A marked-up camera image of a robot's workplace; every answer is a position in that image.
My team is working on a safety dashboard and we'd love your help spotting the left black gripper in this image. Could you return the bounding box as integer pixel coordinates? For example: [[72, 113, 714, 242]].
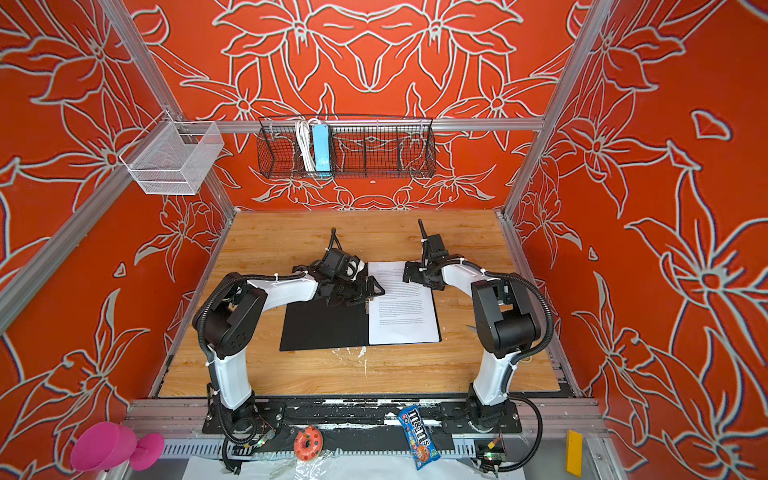
[[332, 276, 385, 306]]

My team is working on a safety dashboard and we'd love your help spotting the red donut toy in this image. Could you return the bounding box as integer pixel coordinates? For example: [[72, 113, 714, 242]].
[[293, 426, 323, 462]]

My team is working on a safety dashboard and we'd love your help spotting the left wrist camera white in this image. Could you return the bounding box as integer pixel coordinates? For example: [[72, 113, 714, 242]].
[[344, 257, 365, 281]]

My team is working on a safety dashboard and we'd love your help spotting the blue m&m's candy bag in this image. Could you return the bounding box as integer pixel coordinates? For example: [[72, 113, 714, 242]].
[[397, 405, 441, 470]]

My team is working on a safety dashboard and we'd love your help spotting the clear plastic bin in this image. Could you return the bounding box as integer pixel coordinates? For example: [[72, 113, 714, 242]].
[[119, 121, 224, 196]]

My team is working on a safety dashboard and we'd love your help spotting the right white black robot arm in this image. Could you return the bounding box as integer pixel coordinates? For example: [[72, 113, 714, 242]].
[[402, 232, 555, 475]]

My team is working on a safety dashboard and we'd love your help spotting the small circuit board with wires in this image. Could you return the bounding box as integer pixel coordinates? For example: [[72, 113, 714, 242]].
[[475, 436, 506, 474]]

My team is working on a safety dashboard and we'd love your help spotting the yellow block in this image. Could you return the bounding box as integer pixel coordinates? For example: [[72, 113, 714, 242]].
[[565, 430, 584, 478]]

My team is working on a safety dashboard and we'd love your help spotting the pink plastic goblet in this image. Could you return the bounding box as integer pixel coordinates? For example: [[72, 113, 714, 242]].
[[70, 421, 165, 472]]

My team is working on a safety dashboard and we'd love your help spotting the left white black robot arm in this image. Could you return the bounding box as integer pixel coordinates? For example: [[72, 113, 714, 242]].
[[193, 229, 386, 445]]

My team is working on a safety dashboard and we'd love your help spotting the black wire basket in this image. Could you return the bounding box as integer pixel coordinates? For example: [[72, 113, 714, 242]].
[[256, 115, 437, 180]]

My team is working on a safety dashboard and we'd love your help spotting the blue white box in basket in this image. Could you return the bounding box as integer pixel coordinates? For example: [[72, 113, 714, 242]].
[[312, 123, 331, 177]]

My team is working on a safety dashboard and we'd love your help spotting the blue folder black inside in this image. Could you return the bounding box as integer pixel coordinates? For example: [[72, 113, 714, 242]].
[[279, 260, 443, 353]]

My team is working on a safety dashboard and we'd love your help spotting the white cable in basket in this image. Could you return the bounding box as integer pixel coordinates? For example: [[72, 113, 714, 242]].
[[294, 119, 319, 175]]

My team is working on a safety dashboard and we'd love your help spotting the printed sheet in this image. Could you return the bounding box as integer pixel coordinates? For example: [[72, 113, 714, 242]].
[[368, 261, 441, 345]]

